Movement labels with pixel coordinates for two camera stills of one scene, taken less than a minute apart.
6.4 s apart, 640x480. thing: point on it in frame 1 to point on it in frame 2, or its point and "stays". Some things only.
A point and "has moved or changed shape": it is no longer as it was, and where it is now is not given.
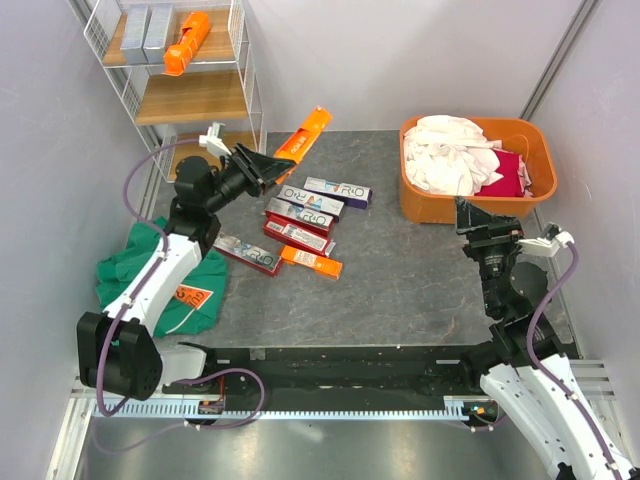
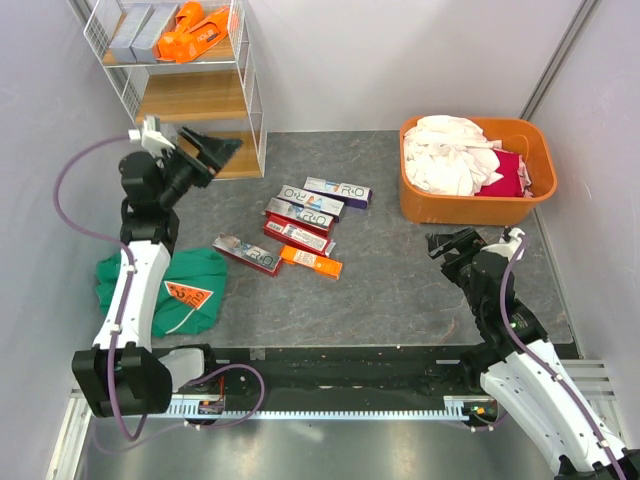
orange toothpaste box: x=193 y=32 to x=173 y=46
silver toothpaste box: x=136 y=23 has moved or changed shape
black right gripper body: x=494 y=253 to x=459 y=264
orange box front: x=298 y=144 to x=206 y=35
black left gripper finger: x=263 y=162 to x=214 y=153
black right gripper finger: x=470 y=217 to x=443 y=250
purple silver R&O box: x=353 y=195 stays
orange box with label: x=316 y=263 stays
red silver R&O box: x=282 y=210 stays
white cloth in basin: x=450 y=154 stays
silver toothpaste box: x=155 y=32 has moved or changed shape
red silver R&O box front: x=263 y=259 stays
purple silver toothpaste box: x=313 y=201 stays
